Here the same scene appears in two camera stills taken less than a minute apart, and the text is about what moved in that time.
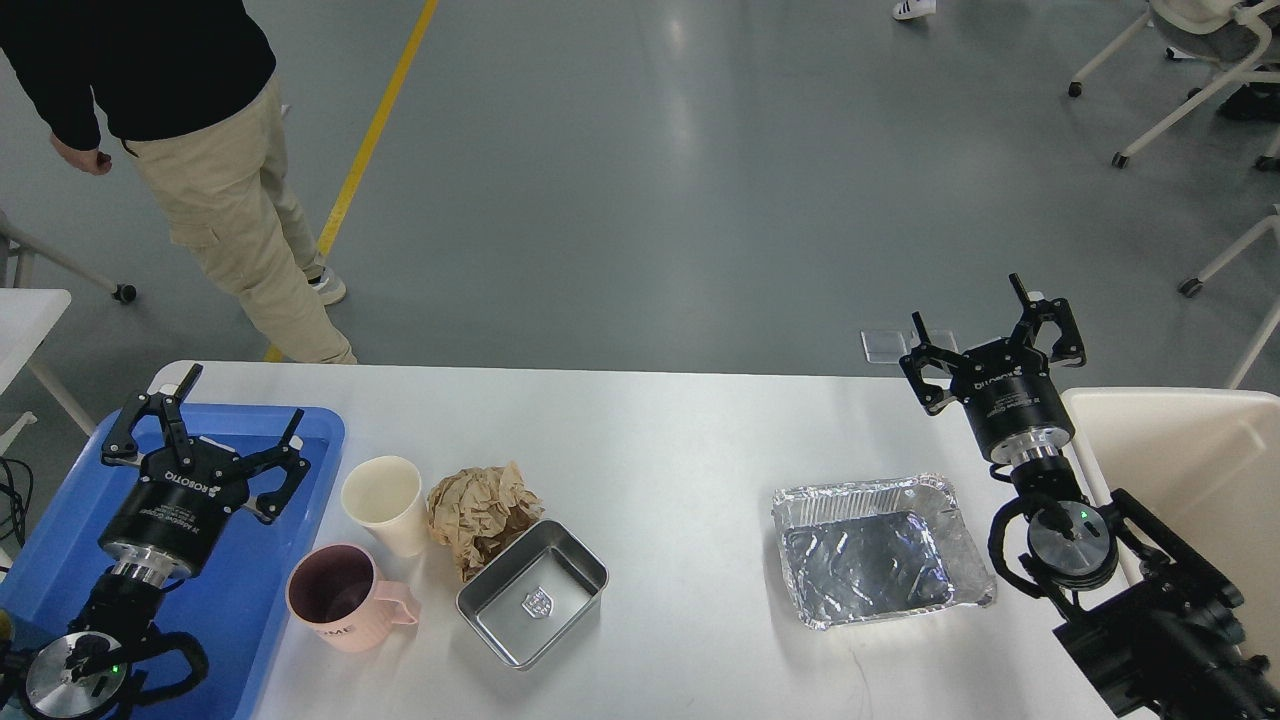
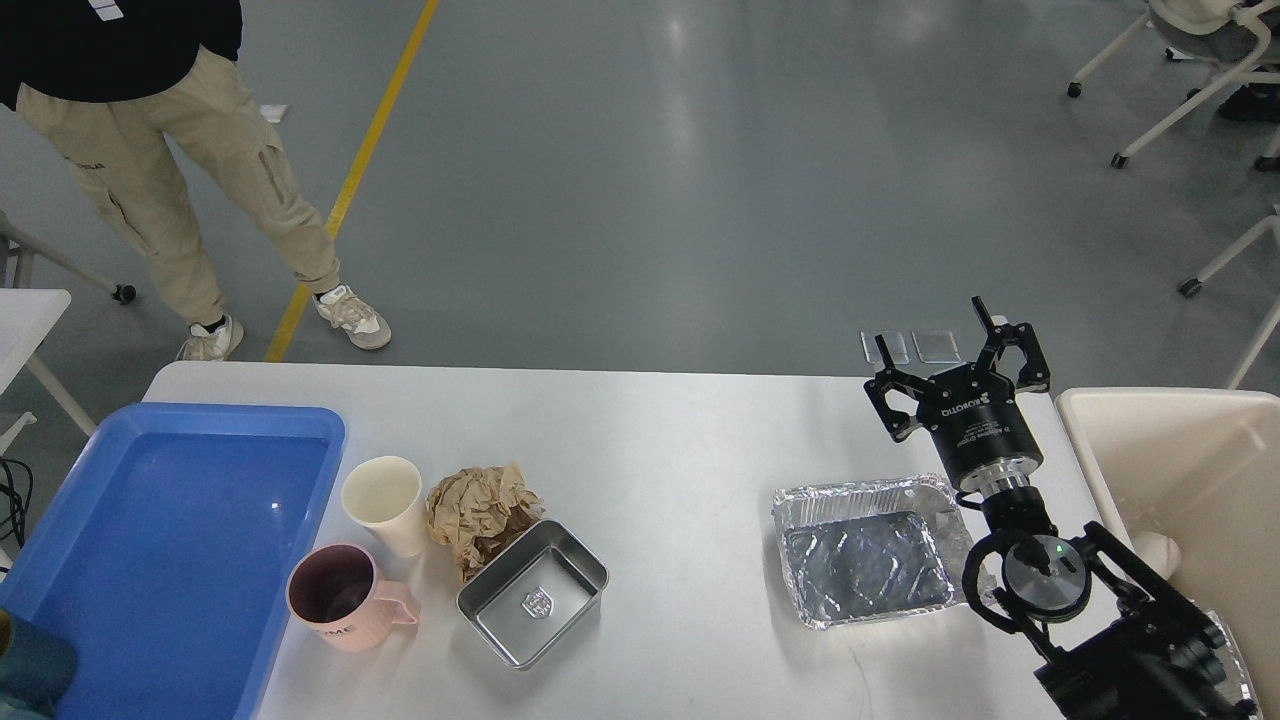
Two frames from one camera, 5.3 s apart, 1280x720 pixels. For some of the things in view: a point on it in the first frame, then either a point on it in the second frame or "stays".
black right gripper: (1009, 392) → (974, 412)
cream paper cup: (383, 494) stays
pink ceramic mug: (334, 592) stays
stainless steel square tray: (532, 600) stays
